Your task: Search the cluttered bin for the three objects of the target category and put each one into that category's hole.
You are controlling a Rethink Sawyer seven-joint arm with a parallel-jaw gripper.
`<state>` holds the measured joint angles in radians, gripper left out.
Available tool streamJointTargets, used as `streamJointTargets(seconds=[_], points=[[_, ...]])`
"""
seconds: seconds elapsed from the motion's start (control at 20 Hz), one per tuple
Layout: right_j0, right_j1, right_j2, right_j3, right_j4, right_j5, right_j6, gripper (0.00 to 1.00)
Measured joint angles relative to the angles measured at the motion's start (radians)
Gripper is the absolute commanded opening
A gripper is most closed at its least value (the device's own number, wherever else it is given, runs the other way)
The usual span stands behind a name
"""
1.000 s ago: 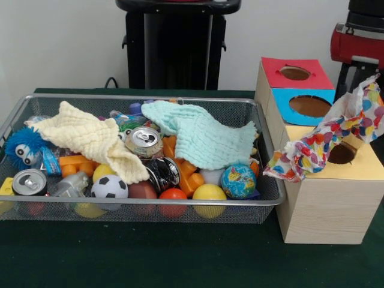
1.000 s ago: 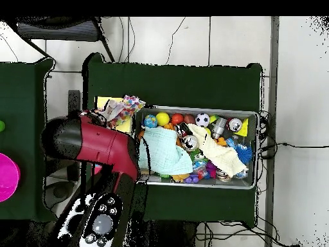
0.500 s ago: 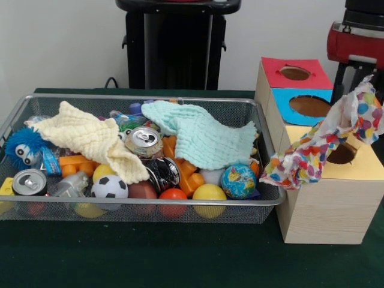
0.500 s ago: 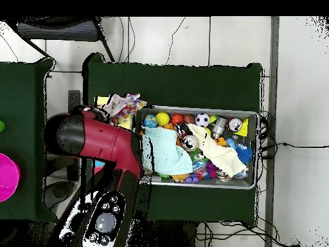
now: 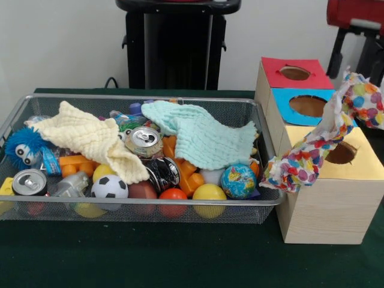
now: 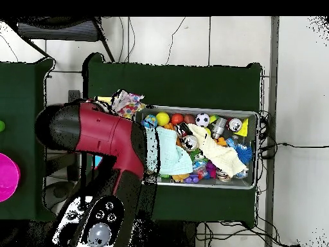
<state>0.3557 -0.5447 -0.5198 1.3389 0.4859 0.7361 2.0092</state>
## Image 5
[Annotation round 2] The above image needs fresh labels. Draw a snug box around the black cable loop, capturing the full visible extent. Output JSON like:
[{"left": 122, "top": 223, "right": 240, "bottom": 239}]
[{"left": 103, "top": 76, "right": 121, "bottom": 89}]

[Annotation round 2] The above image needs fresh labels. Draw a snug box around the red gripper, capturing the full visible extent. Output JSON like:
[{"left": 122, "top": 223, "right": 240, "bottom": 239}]
[{"left": 326, "top": 0, "right": 384, "bottom": 79}]

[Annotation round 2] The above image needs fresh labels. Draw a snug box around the wooden box with three holes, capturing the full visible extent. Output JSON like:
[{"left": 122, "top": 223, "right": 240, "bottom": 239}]
[{"left": 254, "top": 56, "right": 384, "bottom": 245}]

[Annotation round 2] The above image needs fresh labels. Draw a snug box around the colourful spotted cloth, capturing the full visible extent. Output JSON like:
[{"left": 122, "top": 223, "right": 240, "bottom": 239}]
[{"left": 259, "top": 66, "right": 384, "bottom": 194}]

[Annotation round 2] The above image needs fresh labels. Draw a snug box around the dark green tablecloth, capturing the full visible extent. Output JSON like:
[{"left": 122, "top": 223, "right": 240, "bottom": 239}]
[{"left": 0, "top": 87, "right": 384, "bottom": 288}]

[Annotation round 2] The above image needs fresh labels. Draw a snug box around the crushed black drink can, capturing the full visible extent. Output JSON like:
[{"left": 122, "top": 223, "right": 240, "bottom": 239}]
[{"left": 146, "top": 157, "right": 181, "bottom": 193}]

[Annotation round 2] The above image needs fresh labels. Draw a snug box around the yellow ball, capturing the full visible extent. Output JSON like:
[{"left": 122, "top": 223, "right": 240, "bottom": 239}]
[{"left": 192, "top": 183, "right": 228, "bottom": 219}]

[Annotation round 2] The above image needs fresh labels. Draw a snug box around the orange ball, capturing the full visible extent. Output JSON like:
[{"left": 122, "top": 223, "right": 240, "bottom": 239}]
[{"left": 158, "top": 188, "right": 188, "bottom": 218}]

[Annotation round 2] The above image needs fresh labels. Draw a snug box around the cream waffle cloth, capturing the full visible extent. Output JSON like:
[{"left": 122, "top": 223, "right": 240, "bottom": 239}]
[{"left": 25, "top": 101, "right": 150, "bottom": 184}]

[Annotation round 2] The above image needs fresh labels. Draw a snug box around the small soccer ball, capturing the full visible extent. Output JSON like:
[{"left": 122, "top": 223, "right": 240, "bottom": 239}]
[{"left": 91, "top": 175, "right": 129, "bottom": 211}]

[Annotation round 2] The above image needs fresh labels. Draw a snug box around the globe print ball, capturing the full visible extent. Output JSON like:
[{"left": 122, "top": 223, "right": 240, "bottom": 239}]
[{"left": 221, "top": 164, "right": 257, "bottom": 200}]

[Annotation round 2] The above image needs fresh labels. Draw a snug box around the green label drink can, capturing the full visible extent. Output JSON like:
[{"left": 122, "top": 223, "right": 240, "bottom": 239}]
[{"left": 124, "top": 126, "right": 164, "bottom": 158}]

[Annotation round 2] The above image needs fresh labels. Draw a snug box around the shallow wire mesh bin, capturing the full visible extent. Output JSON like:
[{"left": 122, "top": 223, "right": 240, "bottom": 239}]
[{"left": 0, "top": 93, "right": 286, "bottom": 224}]

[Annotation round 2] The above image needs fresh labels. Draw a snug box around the silver top drink can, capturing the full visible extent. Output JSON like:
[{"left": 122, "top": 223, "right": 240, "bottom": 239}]
[{"left": 11, "top": 169, "right": 49, "bottom": 196}]

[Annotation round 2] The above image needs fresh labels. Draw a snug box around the mint green waffle cloth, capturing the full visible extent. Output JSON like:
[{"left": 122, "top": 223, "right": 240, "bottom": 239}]
[{"left": 140, "top": 100, "right": 258, "bottom": 169}]

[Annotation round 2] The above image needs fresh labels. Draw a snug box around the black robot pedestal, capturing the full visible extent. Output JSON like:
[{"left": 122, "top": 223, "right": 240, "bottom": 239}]
[{"left": 115, "top": 0, "right": 242, "bottom": 91}]

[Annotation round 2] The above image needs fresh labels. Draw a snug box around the blue spiky toy with eyes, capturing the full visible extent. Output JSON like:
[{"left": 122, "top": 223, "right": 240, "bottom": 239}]
[{"left": 4, "top": 126, "right": 46, "bottom": 172}]

